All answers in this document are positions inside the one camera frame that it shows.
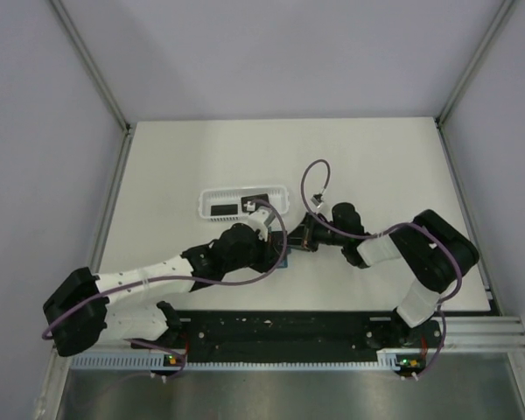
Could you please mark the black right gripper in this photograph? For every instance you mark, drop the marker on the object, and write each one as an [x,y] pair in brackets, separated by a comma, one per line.
[306,229]

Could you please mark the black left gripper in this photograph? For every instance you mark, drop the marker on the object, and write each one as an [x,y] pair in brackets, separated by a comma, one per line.
[269,255]

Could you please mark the black VIP credit card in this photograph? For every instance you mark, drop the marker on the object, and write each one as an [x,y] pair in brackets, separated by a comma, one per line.
[295,241]

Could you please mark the blue leather card holder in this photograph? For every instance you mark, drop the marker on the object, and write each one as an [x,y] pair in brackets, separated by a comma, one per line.
[285,261]

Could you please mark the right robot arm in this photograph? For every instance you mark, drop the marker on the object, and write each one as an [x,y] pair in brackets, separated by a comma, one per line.
[436,253]

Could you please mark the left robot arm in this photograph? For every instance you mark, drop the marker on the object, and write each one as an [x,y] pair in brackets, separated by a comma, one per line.
[90,308]

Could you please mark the black card in basket right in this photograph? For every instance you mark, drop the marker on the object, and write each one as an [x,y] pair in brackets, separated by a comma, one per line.
[250,204]

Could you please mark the black card in basket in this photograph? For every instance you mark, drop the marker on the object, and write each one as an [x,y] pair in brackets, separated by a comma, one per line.
[250,204]
[223,210]

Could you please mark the black card in basket left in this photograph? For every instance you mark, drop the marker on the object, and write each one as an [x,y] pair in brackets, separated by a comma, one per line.
[223,210]

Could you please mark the white plastic basket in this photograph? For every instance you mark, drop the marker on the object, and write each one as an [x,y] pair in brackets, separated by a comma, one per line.
[231,203]

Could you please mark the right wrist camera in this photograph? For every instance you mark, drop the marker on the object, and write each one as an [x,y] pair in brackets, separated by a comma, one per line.
[317,200]

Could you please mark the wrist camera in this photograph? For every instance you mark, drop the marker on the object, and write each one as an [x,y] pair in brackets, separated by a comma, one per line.
[260,221]
[317,200]

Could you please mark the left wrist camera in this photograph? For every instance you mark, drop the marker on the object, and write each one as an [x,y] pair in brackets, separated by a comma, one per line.
[260,221]

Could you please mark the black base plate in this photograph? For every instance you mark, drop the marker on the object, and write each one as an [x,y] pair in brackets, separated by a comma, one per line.
[297,336]

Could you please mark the grey slotted cable duct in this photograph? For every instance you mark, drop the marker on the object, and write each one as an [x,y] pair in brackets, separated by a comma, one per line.
[161,362]

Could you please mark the aluminium front rail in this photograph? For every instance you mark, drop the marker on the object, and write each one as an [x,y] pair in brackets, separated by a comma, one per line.
[484,335]

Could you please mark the left aluminium frame post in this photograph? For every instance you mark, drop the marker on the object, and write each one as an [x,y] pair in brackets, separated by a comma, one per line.
[86,59]

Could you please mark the aluminium frame post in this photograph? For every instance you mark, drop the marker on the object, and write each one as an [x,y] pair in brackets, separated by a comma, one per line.
[500,19]
[86,59]

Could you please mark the right aluminium frame post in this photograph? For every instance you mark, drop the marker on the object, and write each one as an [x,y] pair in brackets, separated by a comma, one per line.
[500,19]

